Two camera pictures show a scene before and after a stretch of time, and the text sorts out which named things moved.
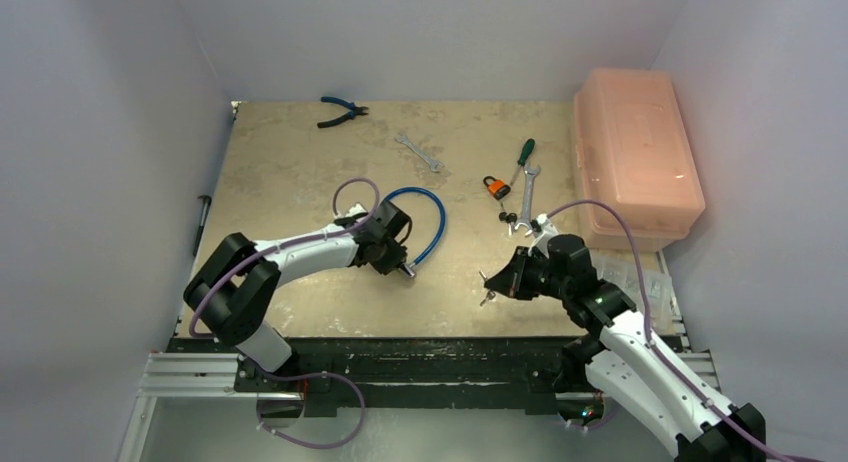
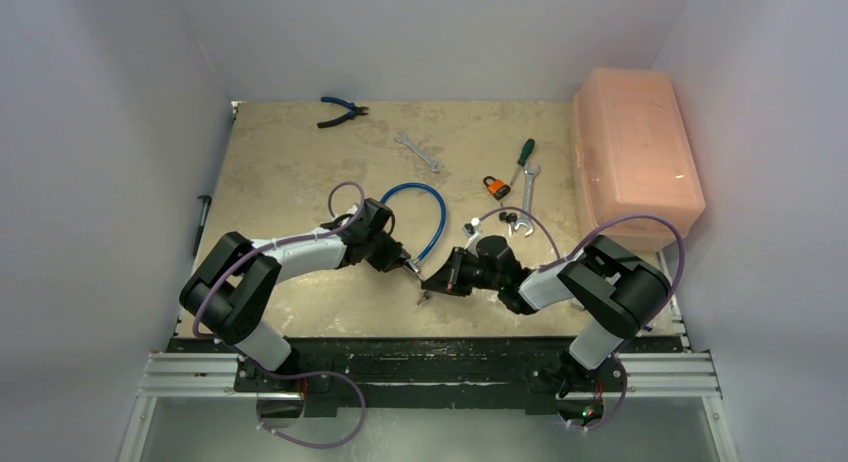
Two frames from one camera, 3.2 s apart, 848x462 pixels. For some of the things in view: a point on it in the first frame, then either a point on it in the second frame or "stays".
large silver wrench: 528,196 stays
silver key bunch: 490,294 → 425,295
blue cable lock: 410,268 stays
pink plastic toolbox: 634,148 stays
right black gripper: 519,277 → 451,270
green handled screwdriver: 525,154 stays
